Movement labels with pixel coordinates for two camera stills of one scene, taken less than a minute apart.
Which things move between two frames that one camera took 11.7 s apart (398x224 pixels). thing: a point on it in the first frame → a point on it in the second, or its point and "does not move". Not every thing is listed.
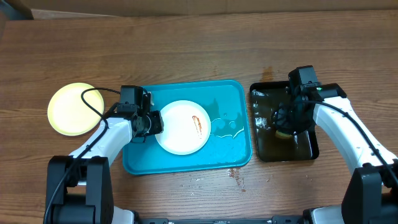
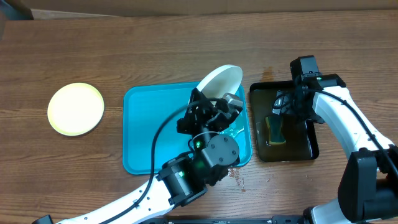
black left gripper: [158, 124] → [198, 114]
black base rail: [226, 220] does not move
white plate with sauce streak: [186, 127] → [225, 79]
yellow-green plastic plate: [69, 114] does not move
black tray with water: [304, 145] does not move
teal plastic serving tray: [228, 104] does not move
